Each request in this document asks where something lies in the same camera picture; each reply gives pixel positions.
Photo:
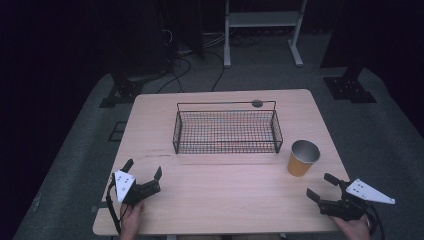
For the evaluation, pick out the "dark round basket tag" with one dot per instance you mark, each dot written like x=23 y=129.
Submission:
x=257 y=103

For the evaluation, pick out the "orange paper cup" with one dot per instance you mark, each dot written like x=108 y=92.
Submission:
x=299 y=166

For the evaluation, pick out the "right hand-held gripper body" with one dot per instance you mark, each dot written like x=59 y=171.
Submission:
x=350 y=205

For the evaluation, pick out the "person's right hand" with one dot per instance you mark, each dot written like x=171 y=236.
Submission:
x=356 y=230

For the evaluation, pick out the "white metal stand frame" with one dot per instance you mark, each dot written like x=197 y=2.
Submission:
x=263 y=19

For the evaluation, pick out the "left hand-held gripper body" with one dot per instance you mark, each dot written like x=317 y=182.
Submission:
x=128 y=190

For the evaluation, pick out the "black stand base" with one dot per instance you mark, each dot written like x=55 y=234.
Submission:
x=125 y=90
x=348 y=88

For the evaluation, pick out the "person's left hand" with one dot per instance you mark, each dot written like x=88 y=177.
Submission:
x=130 y=218

